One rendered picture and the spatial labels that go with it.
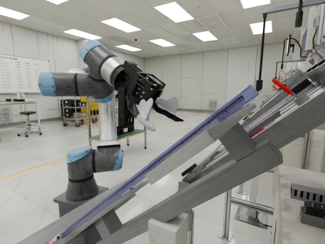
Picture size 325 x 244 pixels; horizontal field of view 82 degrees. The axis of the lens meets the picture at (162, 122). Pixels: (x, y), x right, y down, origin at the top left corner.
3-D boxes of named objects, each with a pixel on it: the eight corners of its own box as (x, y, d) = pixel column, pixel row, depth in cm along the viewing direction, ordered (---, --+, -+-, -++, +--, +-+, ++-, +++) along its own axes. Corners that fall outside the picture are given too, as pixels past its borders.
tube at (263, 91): (119, 199, 59) (117, 196, 59) (122, 197, 60) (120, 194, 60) (267, 92, 34) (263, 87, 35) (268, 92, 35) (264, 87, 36)
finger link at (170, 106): (192, 107, 51) (162, 92, 48) (181, 124, 53) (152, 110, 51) (190, 103, 53) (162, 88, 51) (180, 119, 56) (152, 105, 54)
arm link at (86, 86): (82, 89, 68) (77, 63, 59) (114, 89, 71) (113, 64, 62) (81, 105, 63) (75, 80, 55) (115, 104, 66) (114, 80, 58)
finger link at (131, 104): (132, 111, 41) (127, 92, 48) (129, 116, 42) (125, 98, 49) (151, 116, 44) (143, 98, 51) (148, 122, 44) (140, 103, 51)
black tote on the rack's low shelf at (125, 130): (110, 137, 288) (110, 130, 286) (103, 136, 296) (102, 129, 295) (134, 130, 336) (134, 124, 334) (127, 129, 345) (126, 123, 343)
